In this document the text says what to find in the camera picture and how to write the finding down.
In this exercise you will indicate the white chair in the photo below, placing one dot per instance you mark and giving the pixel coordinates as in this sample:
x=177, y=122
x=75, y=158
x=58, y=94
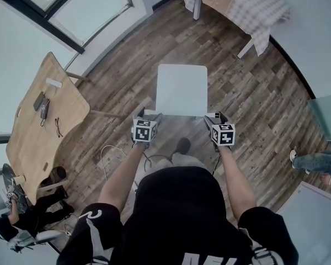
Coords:
x=182, y=90

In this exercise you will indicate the person's black shirt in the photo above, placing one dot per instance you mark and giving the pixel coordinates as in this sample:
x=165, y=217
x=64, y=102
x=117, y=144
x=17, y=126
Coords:
x=179, y=219

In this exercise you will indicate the person's left forearm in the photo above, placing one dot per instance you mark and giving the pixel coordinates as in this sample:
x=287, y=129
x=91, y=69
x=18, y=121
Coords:
x=121, y=178

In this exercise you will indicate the white power strip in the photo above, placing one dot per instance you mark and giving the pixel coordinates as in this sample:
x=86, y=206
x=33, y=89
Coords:
x=54, y=82

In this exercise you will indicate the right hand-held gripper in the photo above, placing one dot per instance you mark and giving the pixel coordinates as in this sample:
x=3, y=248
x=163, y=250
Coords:
x=223, y=135

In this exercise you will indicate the black window frame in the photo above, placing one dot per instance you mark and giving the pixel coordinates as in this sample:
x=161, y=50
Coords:
x=41, y=14

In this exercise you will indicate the person's dark shoe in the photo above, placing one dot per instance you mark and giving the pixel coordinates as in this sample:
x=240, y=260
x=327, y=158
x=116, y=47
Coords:
x=182, y=145

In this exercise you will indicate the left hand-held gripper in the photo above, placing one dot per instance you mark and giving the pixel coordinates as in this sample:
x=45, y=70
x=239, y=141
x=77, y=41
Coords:
x=143, y=132

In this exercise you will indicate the wooden desk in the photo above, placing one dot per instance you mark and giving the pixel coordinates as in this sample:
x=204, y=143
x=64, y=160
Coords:
x=38, y=145

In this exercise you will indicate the black eyeglasses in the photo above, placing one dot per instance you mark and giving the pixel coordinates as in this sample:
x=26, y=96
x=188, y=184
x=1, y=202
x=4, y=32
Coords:
x=58, y=127

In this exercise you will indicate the white table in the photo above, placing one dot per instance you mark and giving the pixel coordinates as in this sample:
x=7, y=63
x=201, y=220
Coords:
x=197, y=4

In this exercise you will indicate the paper cup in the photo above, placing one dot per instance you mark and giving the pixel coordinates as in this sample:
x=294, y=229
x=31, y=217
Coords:
x=20, y=179

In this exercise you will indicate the person's beige trouser leg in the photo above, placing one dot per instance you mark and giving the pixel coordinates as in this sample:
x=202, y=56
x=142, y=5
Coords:
x=182, y=160

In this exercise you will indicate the person's right forearm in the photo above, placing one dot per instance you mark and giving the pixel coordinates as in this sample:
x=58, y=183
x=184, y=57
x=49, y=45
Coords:
x=234, y=181

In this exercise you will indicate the black power bank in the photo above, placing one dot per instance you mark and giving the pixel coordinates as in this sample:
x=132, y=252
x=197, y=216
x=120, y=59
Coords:
x=45, y=108

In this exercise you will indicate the black phone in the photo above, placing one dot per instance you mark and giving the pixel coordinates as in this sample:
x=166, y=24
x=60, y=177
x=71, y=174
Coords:
x=39, y=101

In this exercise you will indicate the checked beige tablecloth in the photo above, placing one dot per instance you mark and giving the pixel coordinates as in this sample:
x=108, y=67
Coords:
x=248, y=7

